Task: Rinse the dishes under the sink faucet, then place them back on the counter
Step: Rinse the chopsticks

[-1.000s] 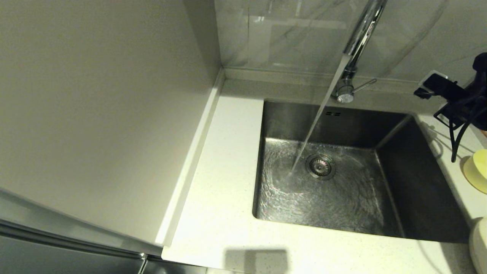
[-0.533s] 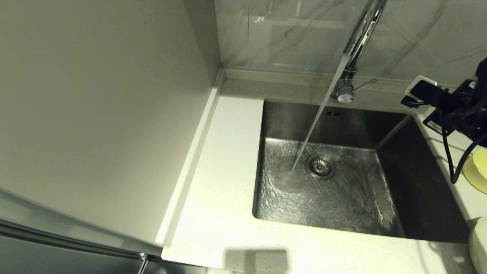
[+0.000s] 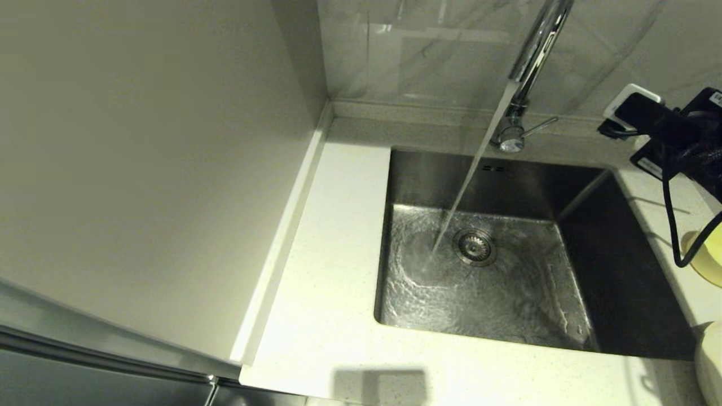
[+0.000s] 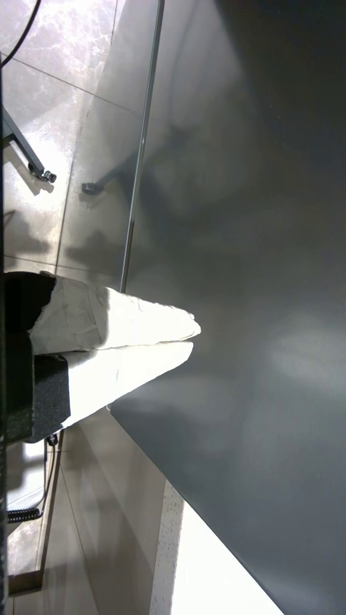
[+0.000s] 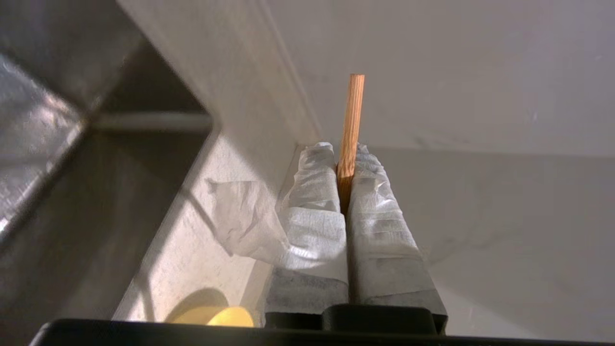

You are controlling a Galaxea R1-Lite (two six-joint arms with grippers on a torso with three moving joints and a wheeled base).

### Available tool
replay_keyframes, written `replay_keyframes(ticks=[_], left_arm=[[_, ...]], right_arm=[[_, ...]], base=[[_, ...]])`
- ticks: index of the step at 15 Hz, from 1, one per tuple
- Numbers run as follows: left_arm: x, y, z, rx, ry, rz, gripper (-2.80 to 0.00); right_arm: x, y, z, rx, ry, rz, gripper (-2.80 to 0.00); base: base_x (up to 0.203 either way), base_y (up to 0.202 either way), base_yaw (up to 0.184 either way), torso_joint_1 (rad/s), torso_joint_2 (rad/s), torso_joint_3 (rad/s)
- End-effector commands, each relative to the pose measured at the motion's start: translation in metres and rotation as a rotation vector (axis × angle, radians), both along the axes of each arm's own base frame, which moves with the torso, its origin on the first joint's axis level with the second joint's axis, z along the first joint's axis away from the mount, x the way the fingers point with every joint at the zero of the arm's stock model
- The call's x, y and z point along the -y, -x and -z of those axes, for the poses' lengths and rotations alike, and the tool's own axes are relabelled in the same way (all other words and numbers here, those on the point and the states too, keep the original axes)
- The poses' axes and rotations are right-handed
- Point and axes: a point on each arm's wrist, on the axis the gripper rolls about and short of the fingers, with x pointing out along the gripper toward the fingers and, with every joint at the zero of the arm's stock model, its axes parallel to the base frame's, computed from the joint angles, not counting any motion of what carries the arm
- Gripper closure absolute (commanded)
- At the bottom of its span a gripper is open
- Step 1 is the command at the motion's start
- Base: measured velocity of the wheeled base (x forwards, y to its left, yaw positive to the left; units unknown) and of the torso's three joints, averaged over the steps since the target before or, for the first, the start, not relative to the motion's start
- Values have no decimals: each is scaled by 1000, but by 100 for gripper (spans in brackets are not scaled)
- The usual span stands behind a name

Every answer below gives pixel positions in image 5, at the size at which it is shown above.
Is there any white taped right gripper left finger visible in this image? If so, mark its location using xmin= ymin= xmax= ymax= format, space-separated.
xmin=207 ymin=142 xmax=349 ymax=315

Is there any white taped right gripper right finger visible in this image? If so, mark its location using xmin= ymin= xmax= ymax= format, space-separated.
xmin=347 ymin=143 xmax=448 ymax=332

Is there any wooden chopstick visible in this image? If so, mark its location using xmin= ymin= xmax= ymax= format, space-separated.
xmin=336 ymin=74 xmax=366 ymax=217

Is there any pale yellow bowl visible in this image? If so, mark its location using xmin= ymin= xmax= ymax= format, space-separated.
xmin=166 ymin=288 xmax=255 ymax=328

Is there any stainless steel sink basin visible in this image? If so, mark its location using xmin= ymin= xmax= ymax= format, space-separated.
xmin=0 ymin=0 xmax=214 ymax=332

